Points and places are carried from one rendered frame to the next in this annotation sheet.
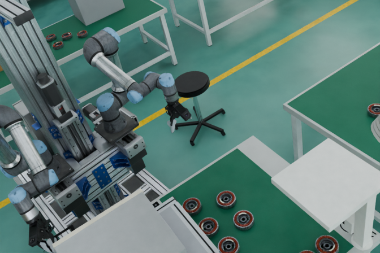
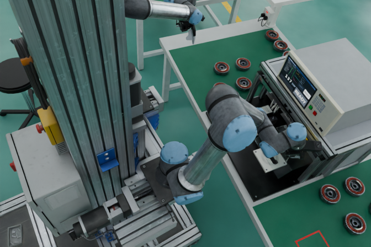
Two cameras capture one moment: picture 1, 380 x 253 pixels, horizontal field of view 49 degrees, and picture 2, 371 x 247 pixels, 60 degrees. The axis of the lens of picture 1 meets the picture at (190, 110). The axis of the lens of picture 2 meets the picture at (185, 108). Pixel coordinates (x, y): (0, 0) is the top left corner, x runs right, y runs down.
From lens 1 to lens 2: 2.51 m
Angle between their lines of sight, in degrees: 63
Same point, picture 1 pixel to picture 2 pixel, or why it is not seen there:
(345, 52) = not seen: outside the picture
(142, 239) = (338, 56)
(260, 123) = not seen: hidden behind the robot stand
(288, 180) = not seen: outside the picture
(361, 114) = not seen: outside the picture
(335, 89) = not seen: outside the picture
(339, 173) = not seen: outside the picture
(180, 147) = not seen: hidden behind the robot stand
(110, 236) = (334, 74)
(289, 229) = (254, 47)
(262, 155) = (184, 39)
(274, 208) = (236, 48)
